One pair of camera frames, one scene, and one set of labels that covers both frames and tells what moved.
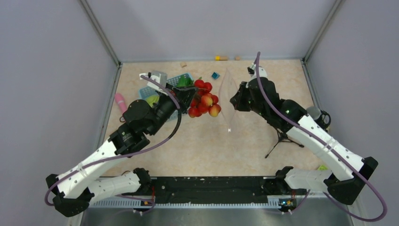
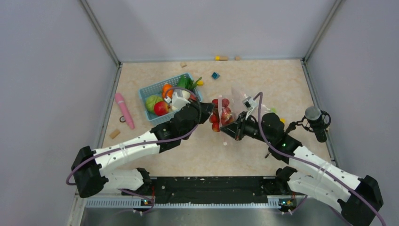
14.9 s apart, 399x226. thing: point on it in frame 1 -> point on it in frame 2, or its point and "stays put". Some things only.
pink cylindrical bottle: [121, 101] stays put
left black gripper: [183, 96] -> [204, 108]
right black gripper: [237, 100] -> [236, 130]
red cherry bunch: [204, 102] -> [221, 114]
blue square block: [215, 75] stays put
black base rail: [215, 190] stays put
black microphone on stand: [313, 113] stays put
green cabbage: [153, 99] stays put
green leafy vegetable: [185, 80] stays put
